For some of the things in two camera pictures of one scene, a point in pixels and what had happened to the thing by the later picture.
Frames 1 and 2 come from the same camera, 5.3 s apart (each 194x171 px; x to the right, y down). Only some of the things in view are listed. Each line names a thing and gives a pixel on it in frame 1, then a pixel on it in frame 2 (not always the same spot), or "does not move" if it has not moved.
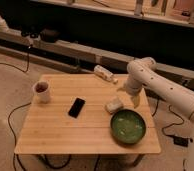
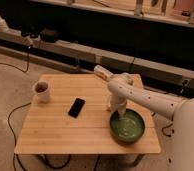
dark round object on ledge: [49, 36] does not move
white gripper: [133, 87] → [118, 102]
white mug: [41, 89] does not move
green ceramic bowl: [128, 127] does not move
